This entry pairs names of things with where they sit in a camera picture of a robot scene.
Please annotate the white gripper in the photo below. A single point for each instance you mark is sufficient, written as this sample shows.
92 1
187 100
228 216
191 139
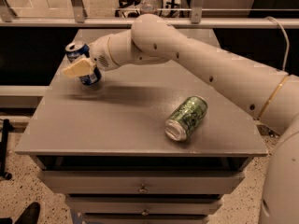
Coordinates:
100 52

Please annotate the blue pepsi can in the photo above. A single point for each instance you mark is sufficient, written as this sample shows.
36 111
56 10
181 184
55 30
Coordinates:
80 64

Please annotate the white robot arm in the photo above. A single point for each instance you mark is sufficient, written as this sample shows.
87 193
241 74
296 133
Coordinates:
269 95

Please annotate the clear plastic water bottle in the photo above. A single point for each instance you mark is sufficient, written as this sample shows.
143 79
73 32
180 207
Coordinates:
148 7

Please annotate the green soda can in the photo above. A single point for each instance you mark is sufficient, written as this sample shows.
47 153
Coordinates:
180 125

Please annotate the grey drawer cabinet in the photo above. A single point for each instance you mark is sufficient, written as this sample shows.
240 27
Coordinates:
118 124

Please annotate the black office chair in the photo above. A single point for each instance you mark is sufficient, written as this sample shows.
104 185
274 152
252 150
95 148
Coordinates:
126 9

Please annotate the metal railing with posts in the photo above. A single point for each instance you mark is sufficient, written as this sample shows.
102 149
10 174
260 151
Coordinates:
181 13

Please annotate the top drawer with knob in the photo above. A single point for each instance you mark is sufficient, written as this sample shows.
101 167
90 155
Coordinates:
147 182

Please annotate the drawer with knob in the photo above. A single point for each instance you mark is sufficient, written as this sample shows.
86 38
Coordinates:
147 182
137 205

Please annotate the middle drawer with knob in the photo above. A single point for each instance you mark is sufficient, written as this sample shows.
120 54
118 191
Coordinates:
137 205

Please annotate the bottom drawer front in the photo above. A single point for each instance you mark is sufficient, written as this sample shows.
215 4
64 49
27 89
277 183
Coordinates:
134 219

